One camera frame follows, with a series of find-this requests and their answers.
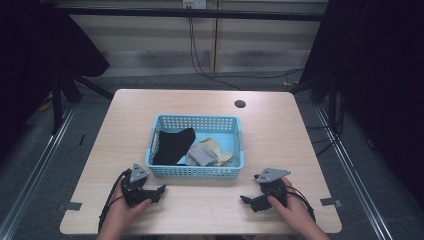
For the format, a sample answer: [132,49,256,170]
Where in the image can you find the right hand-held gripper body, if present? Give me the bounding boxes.
[253,167,292,208]

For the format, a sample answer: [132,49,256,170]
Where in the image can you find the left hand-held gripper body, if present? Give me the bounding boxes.
[120,162,162,208]

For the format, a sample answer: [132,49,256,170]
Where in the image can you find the person's right hand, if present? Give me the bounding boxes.
[266,176,314,228]

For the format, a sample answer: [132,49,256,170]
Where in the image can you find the person's left hand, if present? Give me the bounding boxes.
[107,178,153,228]

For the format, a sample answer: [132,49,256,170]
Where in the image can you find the black sock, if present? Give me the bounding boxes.
[152,127,197,166]

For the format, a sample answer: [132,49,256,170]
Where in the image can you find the light blue plastic basket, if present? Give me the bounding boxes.
[144,114,246,180]

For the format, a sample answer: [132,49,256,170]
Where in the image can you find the grey sock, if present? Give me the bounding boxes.
[185,142,220,167]

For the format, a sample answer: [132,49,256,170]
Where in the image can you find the grey tape strip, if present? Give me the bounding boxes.
[64,201,83,212]
[320,197,344,208]

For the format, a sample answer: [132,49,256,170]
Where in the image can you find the pale yellow sock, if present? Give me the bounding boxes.
[198,136,234,167]

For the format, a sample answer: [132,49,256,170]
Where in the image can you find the black metal stand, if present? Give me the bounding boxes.
[287,73,340,132]
[50,70,115,136]

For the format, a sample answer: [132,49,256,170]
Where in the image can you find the large black curtain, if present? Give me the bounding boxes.
[0,0,111,163]
[299,0,424,209]

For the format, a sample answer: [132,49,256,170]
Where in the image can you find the black horizontal metal bar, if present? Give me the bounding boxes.
[49,5,330,23]

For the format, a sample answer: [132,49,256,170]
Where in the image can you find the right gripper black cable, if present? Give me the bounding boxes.
[285,185,317,223]

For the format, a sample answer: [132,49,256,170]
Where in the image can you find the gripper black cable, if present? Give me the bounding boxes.
[285,185,317,223]
[97,168,133,233]

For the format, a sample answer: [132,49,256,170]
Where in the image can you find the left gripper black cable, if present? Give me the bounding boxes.
[97,168,133,233]

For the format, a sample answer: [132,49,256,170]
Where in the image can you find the black floor cables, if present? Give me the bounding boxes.
[305,98,348,158]

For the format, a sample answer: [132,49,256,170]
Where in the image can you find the metal floor rail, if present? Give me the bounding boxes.
[0,105,77,240]
[314,105,395,240]

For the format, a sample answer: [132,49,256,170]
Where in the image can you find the black wall cable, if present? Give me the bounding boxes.
[188,8,305,91]

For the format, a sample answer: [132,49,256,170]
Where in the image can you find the white wall power outlet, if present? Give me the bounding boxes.
[181,0,208,10]

